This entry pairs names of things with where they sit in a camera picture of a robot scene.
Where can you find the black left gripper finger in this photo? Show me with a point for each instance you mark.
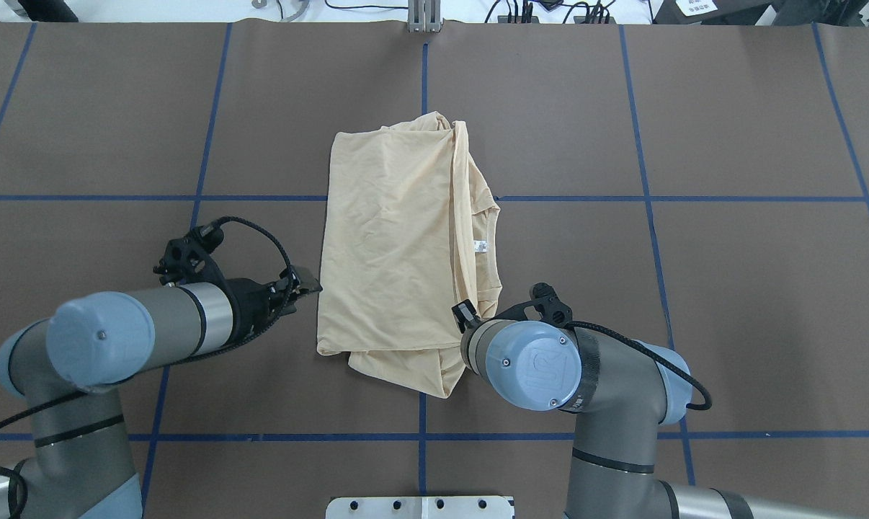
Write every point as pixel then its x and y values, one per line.
pixel 297 282

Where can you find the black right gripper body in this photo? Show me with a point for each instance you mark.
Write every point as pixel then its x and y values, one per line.
pixel 466 312

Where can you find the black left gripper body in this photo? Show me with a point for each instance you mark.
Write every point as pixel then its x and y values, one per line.
pixel 249 302

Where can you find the beige long-sleeve printed shirt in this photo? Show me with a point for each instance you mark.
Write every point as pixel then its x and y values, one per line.
pixel 409 233

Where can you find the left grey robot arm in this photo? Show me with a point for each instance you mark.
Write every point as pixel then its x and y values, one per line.
pixel 69 367

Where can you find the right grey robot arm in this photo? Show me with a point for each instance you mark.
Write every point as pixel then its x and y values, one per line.
pixel 544 354

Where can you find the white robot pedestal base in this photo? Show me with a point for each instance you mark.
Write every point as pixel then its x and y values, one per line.
pixel 458 506

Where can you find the aluminium frame post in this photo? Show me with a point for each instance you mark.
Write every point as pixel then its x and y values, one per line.
pixel 424 16

